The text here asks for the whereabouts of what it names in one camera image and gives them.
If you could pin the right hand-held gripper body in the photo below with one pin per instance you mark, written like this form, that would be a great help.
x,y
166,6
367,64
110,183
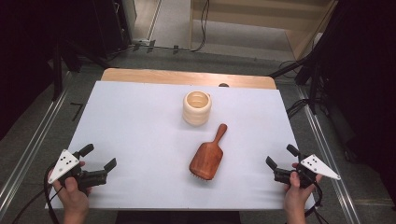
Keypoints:
x,y
317,166

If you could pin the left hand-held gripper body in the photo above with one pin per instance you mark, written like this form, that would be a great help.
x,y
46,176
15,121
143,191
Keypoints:
x,y
63,163

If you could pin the cream ridged cup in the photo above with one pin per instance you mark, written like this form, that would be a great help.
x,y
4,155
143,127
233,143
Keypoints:
x,y
196,107

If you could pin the person's left hand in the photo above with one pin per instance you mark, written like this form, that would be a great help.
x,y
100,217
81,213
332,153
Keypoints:
x,y
73,196

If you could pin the person's right hand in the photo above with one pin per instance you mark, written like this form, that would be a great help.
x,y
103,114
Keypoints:
x,y
295,194

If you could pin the white table sheet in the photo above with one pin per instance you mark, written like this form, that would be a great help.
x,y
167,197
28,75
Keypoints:
x,y
140,140

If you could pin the black metal stand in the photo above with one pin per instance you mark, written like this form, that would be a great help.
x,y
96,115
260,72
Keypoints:
x,y
57,71
314,84

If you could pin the light wooden cabinet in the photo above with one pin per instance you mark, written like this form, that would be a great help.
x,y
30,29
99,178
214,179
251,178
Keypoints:
x,y
249,18

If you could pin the metal floor rail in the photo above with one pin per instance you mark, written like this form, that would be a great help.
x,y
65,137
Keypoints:
x,y
327,152
31,149

